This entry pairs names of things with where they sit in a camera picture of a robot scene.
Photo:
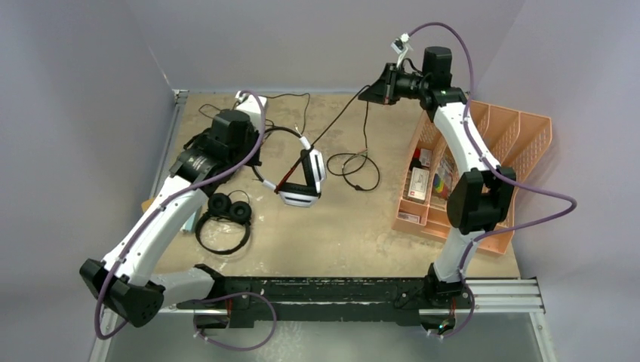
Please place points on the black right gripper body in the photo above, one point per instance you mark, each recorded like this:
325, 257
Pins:
410, 86

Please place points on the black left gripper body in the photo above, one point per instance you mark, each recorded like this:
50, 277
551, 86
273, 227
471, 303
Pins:
244, 152

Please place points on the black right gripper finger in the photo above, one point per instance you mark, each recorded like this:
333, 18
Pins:
385, 76
376, 93

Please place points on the black over-ear headphones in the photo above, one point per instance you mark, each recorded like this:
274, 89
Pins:
222, 209

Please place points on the white and black headphones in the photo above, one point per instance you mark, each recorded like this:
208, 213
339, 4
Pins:
302, 185

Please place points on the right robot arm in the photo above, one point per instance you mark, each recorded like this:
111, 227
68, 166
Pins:
482, 195

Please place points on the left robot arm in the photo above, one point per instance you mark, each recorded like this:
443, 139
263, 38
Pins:
124, 281

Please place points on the small white box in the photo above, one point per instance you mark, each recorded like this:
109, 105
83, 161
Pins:
425, 157

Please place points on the large white staples box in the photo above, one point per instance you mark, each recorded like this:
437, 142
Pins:
418, 184

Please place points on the white box in front tray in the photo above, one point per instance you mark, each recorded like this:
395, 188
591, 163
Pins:
409, 217

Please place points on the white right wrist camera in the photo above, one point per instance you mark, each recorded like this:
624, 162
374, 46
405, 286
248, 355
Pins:
401, 45

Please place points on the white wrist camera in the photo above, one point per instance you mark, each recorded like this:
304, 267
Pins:
247, 103
401, 45

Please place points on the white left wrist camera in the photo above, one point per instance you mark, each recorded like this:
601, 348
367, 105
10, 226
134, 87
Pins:
247, 103

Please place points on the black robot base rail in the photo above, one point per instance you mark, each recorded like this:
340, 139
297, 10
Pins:
405, 301

